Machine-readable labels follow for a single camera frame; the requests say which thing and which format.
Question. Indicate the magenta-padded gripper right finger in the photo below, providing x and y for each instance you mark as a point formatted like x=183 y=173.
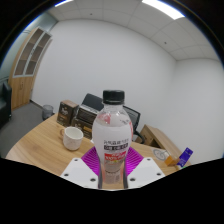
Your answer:
x=146 y=170

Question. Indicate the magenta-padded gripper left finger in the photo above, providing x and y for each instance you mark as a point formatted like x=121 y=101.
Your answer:
x=80 y=170

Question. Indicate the clear bottle with black cap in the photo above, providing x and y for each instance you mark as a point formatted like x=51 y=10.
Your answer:
x=112 y=133

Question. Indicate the round white patterned disc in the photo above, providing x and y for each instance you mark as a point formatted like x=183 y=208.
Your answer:
x=160 y=154

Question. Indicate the small orange box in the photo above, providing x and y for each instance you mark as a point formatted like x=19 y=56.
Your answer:
x=171 y=161

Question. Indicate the white speckled mug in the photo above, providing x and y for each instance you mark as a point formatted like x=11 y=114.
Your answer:
x=72 y=140

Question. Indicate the wooden side desk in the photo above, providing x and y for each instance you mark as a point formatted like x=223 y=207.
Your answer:
x=156 y=138

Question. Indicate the purple standing card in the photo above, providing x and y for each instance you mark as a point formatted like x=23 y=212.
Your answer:
x=185 y=157

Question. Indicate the black box with yellow label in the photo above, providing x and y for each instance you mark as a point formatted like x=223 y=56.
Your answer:
x=83 y=128

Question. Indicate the black box with grey panel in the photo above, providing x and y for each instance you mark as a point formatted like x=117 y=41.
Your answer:
x=87 y=114

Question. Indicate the dark brown upright box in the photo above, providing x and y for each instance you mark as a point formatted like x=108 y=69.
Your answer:
x=66 y=113

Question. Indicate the grey trash bin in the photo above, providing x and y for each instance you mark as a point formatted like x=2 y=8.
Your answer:
x=47 y=112

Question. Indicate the dark plain office chair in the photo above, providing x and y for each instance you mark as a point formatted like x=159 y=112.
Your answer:
x=92 y=100

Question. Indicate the wooden cabinet with glass doors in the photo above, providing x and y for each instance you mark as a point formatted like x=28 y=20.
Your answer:
x=23 y=86

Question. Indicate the rectangular ceiling light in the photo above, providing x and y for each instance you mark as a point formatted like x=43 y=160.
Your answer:
x=64 y=2
x=163 y=9

